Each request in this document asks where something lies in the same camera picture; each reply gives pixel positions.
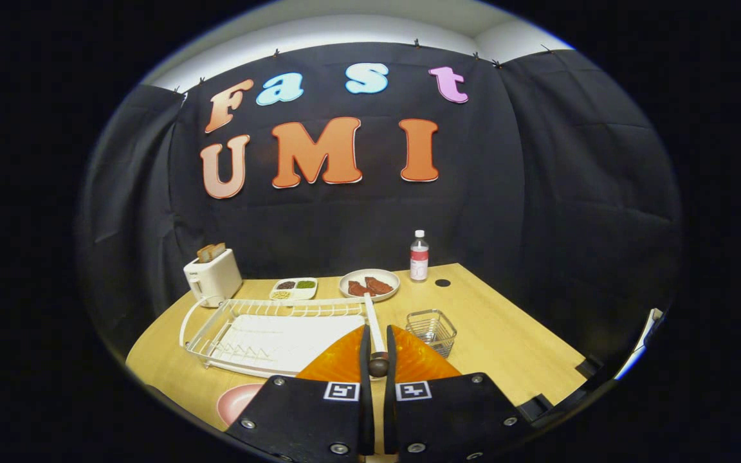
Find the red meat piece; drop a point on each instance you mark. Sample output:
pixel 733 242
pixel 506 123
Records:
pixel 359 289
pixel 380 285

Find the clear water bottle red label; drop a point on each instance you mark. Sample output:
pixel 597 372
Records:
pixel 419 260

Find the brown toast slice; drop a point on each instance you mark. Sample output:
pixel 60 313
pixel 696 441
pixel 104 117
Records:
pixel 218 250
pixel 203 254

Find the white plate with meat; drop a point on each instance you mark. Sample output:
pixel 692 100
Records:
pixel 351 275

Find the white divided dish with beans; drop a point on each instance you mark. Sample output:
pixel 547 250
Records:
pixel 293 292

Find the white toaster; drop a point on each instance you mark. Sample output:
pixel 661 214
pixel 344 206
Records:
pixel 216 280

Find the black table clamp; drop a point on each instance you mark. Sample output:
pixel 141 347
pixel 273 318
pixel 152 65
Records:
pixel 588 368
pixel 534 407

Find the white panel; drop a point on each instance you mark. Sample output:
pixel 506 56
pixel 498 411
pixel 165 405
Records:
pixel 644 334

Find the pink plate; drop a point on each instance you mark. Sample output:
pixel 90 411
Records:
pixel 235 404

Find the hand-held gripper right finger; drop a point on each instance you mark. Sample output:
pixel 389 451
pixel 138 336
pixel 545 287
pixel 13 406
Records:
pixel 390 411

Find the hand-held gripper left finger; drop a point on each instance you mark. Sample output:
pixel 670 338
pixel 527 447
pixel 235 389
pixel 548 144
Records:
pixel 366 411

